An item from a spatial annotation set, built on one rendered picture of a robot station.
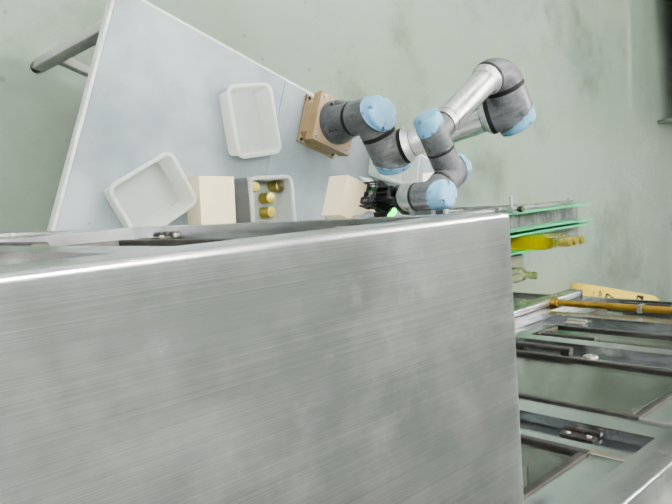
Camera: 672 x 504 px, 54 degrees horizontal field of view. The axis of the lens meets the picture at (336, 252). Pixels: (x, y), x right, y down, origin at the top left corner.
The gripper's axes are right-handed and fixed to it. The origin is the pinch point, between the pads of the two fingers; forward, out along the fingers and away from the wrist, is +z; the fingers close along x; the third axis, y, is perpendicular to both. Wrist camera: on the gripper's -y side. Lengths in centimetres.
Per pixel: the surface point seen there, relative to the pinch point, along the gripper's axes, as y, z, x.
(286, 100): 7, 35, -35
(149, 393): 110, -104, 50
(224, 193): 27.7, 27.7, 4.2
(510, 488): 70, -103, 55
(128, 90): 60, 35, -16
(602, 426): 21, -89, 49
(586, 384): -5, -74, 41
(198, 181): 36.8, 28.1, 3.4
